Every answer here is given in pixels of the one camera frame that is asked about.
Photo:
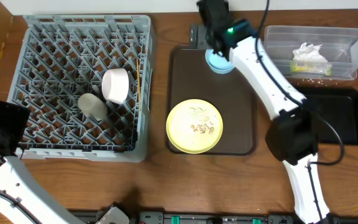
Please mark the light blue bowl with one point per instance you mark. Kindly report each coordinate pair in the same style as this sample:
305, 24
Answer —
217, 62

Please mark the white napkin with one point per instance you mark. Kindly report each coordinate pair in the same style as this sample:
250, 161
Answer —
308, 53

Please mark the wooden chopstick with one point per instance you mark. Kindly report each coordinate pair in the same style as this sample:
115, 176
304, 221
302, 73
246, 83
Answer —
138, 83

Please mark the yellow plate with crumbs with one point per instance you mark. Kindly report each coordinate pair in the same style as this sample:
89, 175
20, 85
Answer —
194, 126

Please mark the cream white cup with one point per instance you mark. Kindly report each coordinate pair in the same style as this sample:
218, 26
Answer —
91, 105

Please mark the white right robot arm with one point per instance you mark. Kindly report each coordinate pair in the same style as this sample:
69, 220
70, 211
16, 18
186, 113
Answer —
291, 137

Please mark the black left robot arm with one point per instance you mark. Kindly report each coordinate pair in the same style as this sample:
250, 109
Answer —
22, 198

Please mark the grey dishwasher rack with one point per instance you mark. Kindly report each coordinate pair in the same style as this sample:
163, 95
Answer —
65, 56

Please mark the dark brown serving tray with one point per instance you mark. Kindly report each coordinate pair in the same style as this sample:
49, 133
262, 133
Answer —
190, 77

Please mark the clear plastic bin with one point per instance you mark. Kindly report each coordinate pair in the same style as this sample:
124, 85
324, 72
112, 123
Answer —
339, 47

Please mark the black tray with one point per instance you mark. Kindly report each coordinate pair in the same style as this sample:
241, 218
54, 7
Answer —
339, 107

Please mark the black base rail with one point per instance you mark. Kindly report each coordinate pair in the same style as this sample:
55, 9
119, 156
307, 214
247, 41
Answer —
176, 218

